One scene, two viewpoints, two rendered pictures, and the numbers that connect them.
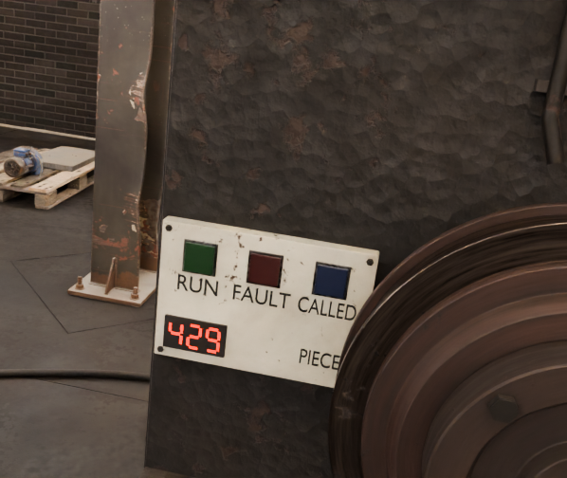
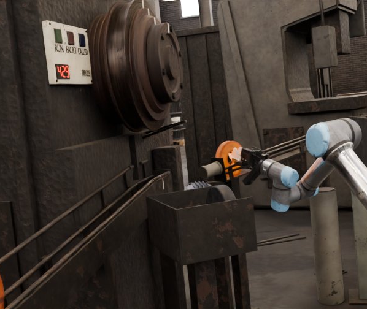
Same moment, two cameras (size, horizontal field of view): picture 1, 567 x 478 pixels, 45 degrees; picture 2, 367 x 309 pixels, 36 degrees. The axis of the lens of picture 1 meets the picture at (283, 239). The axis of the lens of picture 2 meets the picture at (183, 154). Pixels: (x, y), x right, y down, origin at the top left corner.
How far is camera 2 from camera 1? 1.81 m
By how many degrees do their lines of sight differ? 81
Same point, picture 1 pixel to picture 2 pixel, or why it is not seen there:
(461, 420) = (159, 42)
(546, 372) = (162, 26)
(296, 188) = (64, 7)
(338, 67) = not seen: outside the picture
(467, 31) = not seen: outside the picture
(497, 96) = not seen: outside the picture
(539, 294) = (143, 16)
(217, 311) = (64, 59)
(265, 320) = (73, 59)
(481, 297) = (138, 18)
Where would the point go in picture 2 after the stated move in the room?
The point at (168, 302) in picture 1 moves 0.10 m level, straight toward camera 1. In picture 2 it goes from (54, 57) to (89, 54)
